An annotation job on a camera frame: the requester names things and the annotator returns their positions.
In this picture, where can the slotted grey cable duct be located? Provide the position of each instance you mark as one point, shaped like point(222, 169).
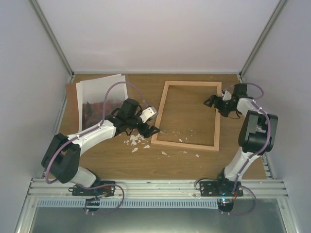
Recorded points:
point(129, 203)

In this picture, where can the aluminium front mounting rail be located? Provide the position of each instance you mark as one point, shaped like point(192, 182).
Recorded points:
point(159, 189)

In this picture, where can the left aluminium corner post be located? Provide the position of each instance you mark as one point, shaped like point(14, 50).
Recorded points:
point(44, 22)

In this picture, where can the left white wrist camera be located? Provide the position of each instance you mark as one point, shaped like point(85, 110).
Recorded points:
point(148, 114)

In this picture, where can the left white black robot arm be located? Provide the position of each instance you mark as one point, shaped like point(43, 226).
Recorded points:
point(62, 157)

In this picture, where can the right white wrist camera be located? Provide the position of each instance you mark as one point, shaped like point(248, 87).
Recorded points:
point(226, 95)

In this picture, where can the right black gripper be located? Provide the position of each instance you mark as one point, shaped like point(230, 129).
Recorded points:
point(213, 98)

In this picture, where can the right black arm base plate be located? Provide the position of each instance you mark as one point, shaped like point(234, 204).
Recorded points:
point(209, 188)

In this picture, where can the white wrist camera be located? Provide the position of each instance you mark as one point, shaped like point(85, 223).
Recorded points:
point(226, 95)
point(148, 114)

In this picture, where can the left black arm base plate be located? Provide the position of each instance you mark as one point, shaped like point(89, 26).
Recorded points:
point(106, 191)

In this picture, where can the aluminium corner post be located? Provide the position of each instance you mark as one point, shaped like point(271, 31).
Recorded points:
point(262, 37)
point(44, 22)

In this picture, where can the white paper sheet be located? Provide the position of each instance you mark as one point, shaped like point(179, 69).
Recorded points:
point(94, 91)

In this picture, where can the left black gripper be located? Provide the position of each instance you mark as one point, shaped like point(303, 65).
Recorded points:
point(149, 132)

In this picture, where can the right aluminium corner post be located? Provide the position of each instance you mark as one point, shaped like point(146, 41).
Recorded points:
point(262, 37)

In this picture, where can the brown frame backing board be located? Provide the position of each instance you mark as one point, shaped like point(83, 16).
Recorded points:
point(72, 104)

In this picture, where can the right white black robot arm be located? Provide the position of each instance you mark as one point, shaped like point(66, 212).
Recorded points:
point(256, 137)

